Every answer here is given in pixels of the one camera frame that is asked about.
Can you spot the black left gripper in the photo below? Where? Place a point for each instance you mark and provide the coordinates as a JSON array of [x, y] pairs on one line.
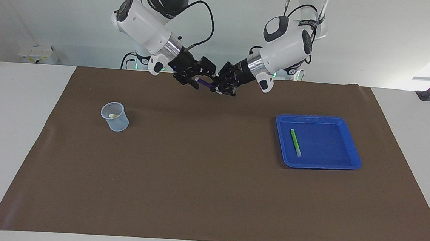
[[243, 72]]

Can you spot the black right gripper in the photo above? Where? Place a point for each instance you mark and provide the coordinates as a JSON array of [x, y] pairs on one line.
[[184, 65]]

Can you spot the purple pen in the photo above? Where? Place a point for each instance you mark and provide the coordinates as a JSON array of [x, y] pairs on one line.
[[205, 83]]

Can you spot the green pen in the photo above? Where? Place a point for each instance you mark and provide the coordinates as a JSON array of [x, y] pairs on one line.
[[295, 141]]

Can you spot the yellow pen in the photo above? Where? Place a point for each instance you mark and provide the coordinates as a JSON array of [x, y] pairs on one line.
[[113, 115]]

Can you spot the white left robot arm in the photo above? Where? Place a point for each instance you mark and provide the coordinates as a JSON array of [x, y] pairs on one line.
[[286, 42]]

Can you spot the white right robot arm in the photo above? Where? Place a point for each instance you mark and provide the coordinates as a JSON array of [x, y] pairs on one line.
[[142, 24]]

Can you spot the clear plastic cup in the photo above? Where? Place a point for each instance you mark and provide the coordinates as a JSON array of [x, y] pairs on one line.
[[118, 125]]

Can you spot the brown table mat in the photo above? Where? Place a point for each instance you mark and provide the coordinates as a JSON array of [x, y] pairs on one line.
[[203, 180]]

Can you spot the blue plastic tray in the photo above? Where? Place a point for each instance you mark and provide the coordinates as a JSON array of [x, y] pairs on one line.
[[330, 147]]

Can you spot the white wall socket box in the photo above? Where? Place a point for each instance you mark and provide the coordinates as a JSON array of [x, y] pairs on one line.
[[38, 54]]

